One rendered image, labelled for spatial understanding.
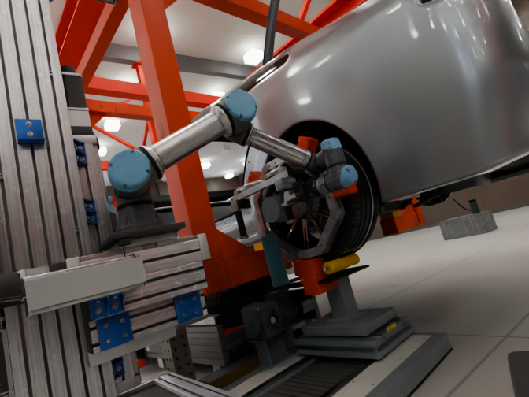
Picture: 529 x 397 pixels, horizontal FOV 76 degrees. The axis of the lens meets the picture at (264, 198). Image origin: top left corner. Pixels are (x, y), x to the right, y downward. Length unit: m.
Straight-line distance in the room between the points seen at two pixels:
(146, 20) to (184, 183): 1.03
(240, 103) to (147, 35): 1.27
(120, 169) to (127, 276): 0.30
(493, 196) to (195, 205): 13.01
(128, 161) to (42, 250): 0.42
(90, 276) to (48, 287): 0.09
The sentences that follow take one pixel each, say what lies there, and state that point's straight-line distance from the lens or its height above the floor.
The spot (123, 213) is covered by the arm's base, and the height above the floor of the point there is 0.89.
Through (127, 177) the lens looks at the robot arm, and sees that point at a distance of 1.03.
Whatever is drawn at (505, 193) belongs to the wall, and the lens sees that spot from 14.15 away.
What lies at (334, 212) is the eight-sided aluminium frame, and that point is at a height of 0.75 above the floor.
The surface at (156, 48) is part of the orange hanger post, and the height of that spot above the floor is 1.98.
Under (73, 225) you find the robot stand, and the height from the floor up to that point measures 0.90.
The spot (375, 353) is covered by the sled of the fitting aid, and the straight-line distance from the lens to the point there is 1.69.
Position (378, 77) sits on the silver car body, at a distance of 1.71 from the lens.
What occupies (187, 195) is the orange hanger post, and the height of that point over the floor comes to 1.06.
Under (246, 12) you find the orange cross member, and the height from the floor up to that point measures 2.60.
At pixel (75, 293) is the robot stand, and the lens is 0.95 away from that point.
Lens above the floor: 0.65
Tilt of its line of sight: 9 degrees up
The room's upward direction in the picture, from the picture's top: 15 degrees counter-clockwise
